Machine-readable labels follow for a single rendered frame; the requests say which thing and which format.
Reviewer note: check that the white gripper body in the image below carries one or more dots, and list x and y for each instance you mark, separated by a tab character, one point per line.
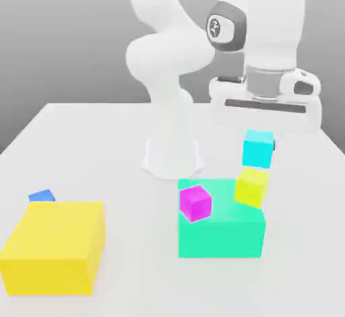
269	117

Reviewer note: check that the small cyan cube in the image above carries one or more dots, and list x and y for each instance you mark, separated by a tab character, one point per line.
257	151

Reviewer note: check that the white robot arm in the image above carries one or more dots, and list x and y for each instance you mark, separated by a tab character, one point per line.
167	58

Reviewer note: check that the small yellow cube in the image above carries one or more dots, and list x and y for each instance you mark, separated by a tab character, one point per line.
250	190

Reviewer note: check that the small magenta cube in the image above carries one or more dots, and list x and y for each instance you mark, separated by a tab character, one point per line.
195	204

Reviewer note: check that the small blue cube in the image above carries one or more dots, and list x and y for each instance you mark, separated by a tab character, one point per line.
41	196

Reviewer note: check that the large green box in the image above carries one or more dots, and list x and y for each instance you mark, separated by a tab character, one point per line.
221	236

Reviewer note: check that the large yellow box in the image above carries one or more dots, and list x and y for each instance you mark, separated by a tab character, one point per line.
51	247

